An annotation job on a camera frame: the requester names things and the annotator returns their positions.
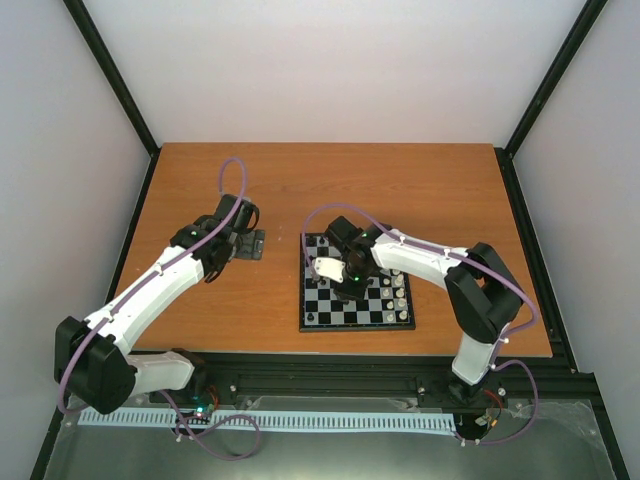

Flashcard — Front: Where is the black and white chessboard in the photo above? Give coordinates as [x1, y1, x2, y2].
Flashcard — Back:
[299, 256, 416, 333]

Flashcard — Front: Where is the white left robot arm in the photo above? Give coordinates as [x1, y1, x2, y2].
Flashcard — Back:
[54, 194, 260, 414]

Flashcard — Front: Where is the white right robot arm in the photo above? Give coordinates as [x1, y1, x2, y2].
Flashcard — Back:
[309, 216, 523, 404]

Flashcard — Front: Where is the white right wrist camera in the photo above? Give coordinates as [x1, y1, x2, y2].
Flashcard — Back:
[311, 257, 345, 283]

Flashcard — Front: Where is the black aluminium frame rail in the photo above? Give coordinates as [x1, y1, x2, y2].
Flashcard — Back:
[201, 353, 604, 412]

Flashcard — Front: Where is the white slotted cable duct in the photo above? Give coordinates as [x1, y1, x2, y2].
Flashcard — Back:
[77, 407, 456, 436]

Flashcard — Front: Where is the black left frame post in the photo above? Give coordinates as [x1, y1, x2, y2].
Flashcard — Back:
[62, 0, 161, 156]

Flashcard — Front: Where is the black frame post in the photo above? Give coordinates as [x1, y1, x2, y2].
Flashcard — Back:
[62, 0, 161, 156]
[502, 0, 609, 154]

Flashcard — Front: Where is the black right frame post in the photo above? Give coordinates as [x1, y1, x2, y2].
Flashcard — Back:
[502, 0, 609, 154]

